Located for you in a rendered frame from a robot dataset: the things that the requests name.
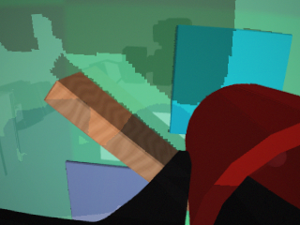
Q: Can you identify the red ball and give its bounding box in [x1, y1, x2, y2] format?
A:
[266, 151, 286, 168]

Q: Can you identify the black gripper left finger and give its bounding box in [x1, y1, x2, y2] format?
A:
[0, 150, 191, 225]

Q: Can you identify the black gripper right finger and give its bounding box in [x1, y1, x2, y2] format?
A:
[214, 176, 300, 225]

